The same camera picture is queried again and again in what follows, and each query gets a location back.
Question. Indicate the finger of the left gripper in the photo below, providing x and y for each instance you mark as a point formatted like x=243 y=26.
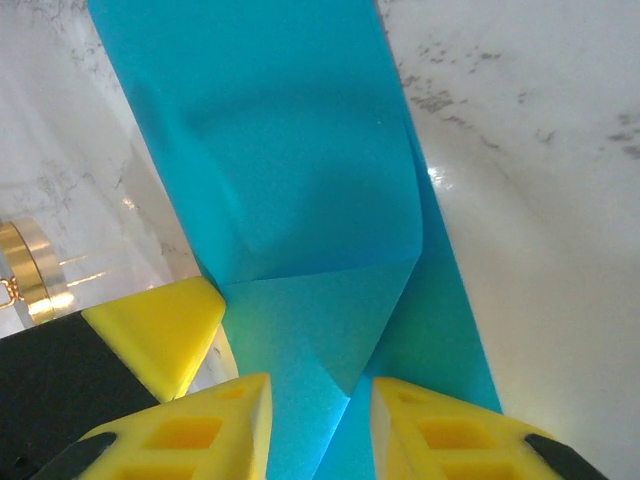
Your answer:
x=150 y=330

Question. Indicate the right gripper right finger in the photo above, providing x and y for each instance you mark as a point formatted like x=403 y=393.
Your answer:
x=450 y=440

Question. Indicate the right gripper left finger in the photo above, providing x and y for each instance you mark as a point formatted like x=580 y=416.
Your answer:
x=200 y=440

